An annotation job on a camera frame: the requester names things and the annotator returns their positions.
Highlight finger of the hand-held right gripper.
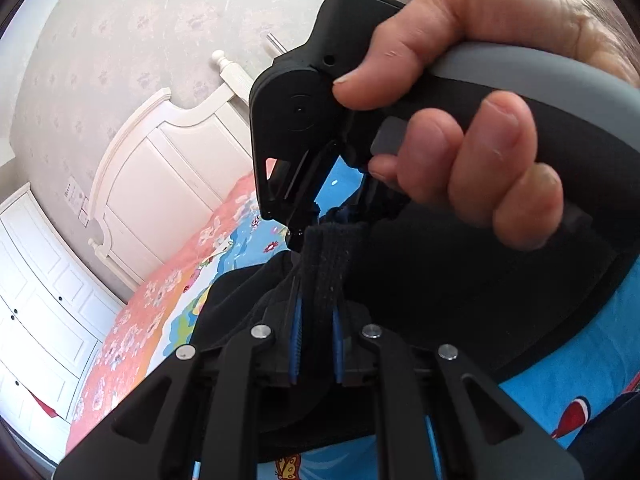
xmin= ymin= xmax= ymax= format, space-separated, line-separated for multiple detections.
xmin=344 ymin=159 xmax=412 ymax=222
xmin=255 ymin=141 xmax=342 ymax=253

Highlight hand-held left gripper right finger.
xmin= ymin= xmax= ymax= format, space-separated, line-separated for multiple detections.
xmin=331 ymin=305 xmax=584 ymax=480

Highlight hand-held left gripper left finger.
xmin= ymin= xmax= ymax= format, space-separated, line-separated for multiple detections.
xmin=52 ymin=280 xmax=304 ymax=480

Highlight black pants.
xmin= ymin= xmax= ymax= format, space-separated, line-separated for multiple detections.
xmin=202 ymin=195 xmax=640 ymax=461

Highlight person's right hand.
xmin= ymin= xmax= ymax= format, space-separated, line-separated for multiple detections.
xmin=332 ymin=0 xmax=640 ymax=252

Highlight white wooden headboard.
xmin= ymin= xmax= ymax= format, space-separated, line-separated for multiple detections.
xmin=87 ymin=50 xmax=261 ymax=293

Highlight blue cartoon bed sheet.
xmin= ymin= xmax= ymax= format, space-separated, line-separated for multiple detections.
xmin=145 ymin=155 xmax=640 ymax=480

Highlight red cloth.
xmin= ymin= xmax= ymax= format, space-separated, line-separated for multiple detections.
xmin=30 ymin=394 xmax=59 ymax=419

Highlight white wardrobe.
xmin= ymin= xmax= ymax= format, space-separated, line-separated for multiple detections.
xmin=0 ymin=182 xmax=126 ymax=426

